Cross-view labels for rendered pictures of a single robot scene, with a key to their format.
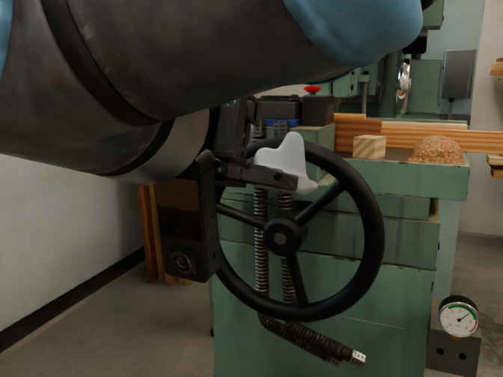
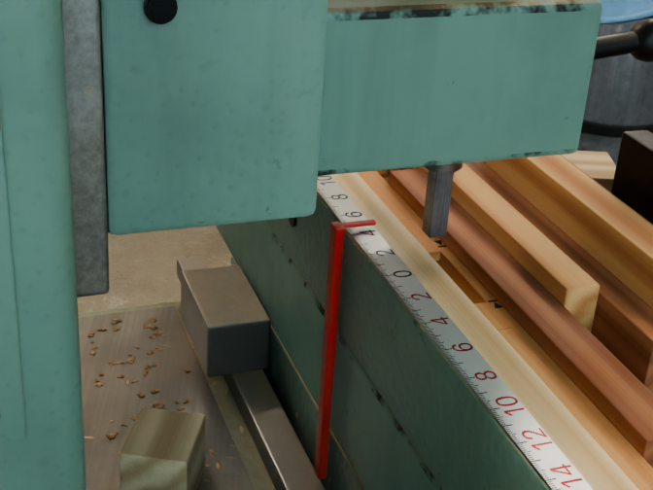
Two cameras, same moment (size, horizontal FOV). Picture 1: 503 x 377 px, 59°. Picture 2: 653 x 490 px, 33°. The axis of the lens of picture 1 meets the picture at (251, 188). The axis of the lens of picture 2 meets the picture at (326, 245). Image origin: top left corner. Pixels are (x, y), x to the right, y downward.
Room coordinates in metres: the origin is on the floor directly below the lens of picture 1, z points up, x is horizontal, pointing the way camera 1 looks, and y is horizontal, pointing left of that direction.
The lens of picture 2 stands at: (1.31, 0.13, 1.18)
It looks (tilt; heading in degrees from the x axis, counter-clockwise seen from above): 27 degrees down; 227
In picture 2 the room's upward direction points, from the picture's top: 4 degrees clockwise
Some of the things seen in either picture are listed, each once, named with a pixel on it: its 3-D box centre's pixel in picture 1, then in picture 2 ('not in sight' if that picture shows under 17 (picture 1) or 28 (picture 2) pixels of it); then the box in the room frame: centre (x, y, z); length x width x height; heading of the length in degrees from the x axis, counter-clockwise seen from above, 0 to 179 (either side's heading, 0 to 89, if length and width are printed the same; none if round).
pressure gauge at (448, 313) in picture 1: (457, 319); not in sight; (0.65, -0.34, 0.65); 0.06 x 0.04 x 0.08; 68
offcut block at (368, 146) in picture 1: (369, 146); (572, 191); (0.79, -0.21, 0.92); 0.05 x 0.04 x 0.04; 140
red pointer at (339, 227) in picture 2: not in sight; (343, 355); (0.99, -0.19, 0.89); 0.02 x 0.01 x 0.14; 158
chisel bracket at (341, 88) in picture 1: (340, 83); (408, 78); (0.96, -0.19, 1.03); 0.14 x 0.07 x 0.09; 158
